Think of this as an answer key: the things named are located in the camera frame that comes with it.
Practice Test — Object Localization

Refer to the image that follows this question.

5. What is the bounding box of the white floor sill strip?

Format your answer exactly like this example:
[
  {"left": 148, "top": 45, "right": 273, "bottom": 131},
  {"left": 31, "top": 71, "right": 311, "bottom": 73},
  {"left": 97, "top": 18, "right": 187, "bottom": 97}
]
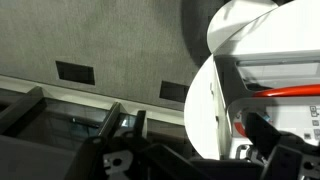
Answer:
[{"left": 0, "top": 74, "right": 186, "bottom": 127}]

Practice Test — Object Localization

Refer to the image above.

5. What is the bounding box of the grey oven door with window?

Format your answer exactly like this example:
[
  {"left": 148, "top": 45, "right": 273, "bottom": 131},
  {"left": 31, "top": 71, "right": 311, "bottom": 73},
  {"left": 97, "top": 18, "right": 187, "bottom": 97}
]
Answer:
[{"left": 229, "top": 54, "right": 320, "bottom": 99}]

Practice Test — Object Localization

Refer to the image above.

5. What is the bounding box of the white grey toy stove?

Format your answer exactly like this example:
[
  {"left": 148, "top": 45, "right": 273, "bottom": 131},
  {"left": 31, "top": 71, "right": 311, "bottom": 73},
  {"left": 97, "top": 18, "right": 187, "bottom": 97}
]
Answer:
[{"left": 210, "top": 49, "right": 320, "bottom": 161}]

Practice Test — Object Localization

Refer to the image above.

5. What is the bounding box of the orange oven door handle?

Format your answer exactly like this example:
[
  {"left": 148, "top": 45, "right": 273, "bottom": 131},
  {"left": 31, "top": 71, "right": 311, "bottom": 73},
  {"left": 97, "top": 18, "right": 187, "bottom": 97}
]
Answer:
[{"left": 252, "top": 83, "right": 320, "bottom": 98}]

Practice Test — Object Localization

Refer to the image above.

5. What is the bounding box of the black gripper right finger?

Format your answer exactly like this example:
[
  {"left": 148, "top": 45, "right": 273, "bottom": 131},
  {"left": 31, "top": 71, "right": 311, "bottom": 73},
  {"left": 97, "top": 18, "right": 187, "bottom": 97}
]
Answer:
[{"left": 245, "top": 111, "right": 320, "bottom": 180}]

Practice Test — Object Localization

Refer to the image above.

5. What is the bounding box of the black window frame post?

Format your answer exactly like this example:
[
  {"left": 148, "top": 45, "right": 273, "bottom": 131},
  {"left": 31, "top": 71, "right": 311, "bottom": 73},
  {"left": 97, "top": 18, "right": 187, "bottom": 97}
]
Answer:
[
  {"left": 0, "top": 86, "right": 48, "bottom": 136},
  {"left": 96, "top": 101, "right": 123, "bottom": 138}
]

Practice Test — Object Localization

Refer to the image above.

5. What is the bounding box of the round white pedestal table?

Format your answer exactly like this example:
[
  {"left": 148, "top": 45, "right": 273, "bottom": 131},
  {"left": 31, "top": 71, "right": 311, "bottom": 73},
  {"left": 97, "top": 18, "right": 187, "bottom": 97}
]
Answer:
[{"left": 183, "top": 0, "right": 320, "bottom": 161}]

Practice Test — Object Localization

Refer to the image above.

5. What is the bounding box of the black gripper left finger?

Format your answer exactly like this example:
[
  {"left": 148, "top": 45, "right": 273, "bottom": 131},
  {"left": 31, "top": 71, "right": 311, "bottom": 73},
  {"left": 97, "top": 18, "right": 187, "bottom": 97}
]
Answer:
[{"left": 64, "top": 109, "right": 214, "bottom": 180}]

